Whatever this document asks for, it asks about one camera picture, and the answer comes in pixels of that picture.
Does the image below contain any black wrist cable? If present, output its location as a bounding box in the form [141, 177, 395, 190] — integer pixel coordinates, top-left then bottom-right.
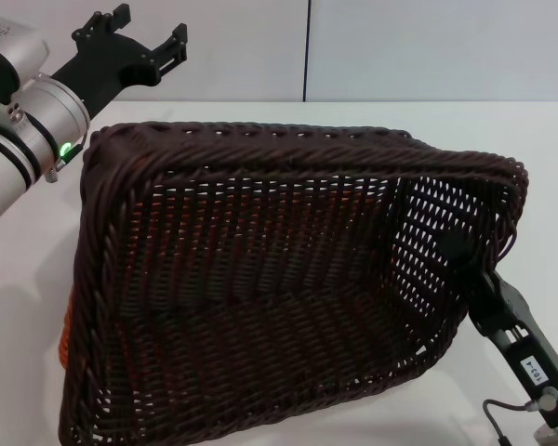
[46, 133, 88, 185]
[482, 398, 543, 446]

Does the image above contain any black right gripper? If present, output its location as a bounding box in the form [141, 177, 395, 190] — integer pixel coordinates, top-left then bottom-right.
[438, 229, 558, 432]

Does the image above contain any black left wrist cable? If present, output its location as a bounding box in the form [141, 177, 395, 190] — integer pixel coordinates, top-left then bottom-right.
[46, 133, 88, 185]

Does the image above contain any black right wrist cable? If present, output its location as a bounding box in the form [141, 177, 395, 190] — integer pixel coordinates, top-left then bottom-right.
[482, 398, 543, 446]

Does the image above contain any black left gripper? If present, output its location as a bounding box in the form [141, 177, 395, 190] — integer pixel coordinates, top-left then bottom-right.
[49, 3, 189, 118]

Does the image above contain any orange woven basket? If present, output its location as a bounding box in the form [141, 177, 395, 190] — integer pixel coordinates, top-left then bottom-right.
[57, 185, 382, 371]

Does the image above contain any dark brown woven basket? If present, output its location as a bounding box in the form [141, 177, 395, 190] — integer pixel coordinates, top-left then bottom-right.
[55, 121, 530, 446]

